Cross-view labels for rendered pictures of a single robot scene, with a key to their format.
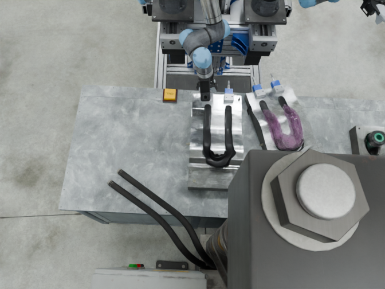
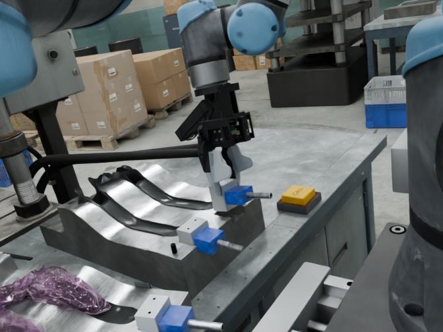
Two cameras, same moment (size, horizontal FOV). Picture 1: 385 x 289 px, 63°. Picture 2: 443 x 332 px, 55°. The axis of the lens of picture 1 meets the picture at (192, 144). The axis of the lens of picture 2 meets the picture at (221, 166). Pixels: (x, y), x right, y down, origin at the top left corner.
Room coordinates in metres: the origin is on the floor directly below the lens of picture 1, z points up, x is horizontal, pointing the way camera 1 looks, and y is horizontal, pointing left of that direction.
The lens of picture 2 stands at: (1.36, -0.65, 1.30)
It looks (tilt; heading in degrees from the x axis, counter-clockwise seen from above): 21 degrees down; 132
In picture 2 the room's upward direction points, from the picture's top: 11 degrees counter-clockwise
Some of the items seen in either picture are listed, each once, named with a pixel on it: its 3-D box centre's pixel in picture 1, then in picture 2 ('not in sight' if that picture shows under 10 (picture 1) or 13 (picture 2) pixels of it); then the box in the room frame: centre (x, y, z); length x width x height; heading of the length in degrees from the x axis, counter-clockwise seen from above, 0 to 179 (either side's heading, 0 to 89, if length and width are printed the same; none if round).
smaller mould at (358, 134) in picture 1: (368, 146); not in sight; (0.63, -0.92, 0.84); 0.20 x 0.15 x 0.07; 1
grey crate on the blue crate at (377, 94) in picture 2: not in sight; (405, 89); (0.23, 3.04, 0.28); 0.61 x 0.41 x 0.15; 6
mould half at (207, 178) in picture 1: (215, 139); (142, 213); (0.60, -0.12, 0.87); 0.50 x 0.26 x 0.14; 1
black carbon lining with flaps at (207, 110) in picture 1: (218, 133); (138, 197); (0.61, -0.13, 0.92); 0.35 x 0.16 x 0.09; 1
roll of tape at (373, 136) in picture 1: (377, 138); not in sight; (0.65, -0.94, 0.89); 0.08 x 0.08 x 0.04
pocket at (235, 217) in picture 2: not in sight; (231, 217); (0.82, -0.07, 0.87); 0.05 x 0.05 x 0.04; 1
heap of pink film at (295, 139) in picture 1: (285, 125); (16, 307); (0.69, -0.47, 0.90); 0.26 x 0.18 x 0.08; 18
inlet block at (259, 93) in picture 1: (256, 87); (182, 322); (0.93, -0.33, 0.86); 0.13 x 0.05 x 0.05; 18
